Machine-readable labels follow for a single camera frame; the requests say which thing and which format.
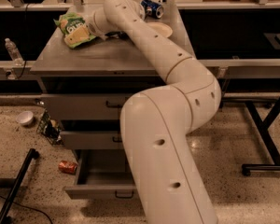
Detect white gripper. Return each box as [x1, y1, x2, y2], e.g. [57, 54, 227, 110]
[64, 7, 109, 45]

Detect green rice chip bag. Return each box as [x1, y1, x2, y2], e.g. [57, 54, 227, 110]
[54, 12, 95, 49]

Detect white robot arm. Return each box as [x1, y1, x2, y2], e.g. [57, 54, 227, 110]
[87, 0, 221, 224]

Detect dark blue snack bag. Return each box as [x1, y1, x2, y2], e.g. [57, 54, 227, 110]
[105, 32, 129, 39]

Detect grey drawer cabinet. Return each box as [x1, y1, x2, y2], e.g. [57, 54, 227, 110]
[30, 4, 201, 157]

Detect grey top drawer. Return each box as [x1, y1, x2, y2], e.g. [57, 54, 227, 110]
[41, 93, 129, 120]

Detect grey drawer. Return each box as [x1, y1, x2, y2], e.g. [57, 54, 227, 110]
[64, 149, 138, 200]
[41, 93, 129, 120]
[61, 131, 123, 149]

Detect green snack bag on floor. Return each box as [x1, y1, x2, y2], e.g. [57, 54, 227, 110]
[36, 110, 63, 146]

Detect grey middle drawer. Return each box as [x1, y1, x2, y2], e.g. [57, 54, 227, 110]
[61, 131, 123, 149]

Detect grey bottom drawer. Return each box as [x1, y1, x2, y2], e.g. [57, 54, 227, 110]
[64, 149, 138, 200]

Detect clear plastic water bottle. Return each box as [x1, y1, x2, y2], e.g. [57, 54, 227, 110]
[5, 38, 24, 66]

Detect blue soda can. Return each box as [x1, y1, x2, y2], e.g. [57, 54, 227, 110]
[141, 0, 164, 19]

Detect white bowl on cabinet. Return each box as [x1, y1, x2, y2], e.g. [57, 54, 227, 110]
[147, 22, 173, 38]

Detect white bowl on floor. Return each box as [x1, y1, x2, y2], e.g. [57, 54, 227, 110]
[16, 111, 34, 126]

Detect orange soda can on floor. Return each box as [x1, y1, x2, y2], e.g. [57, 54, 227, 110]
[58, 161, 77, 175]

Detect black stand leg left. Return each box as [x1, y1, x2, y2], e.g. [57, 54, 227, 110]
[0, 148, 39, 224]

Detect black floor cable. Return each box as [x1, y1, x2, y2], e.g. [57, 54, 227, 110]
[0, 189, 54, 224]

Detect black table frame right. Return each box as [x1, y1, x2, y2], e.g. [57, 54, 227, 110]
[221, 96, 280, 176]

